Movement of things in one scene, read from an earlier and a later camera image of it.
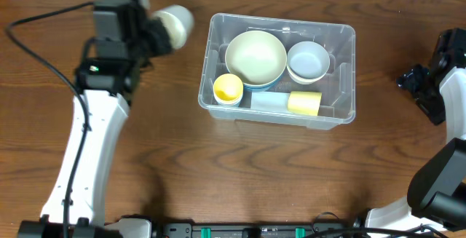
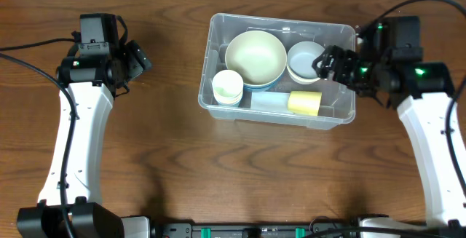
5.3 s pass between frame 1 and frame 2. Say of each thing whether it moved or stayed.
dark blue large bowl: stayed
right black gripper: moved
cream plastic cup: moved
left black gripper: moved
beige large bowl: stayed
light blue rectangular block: stayed
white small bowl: stayed
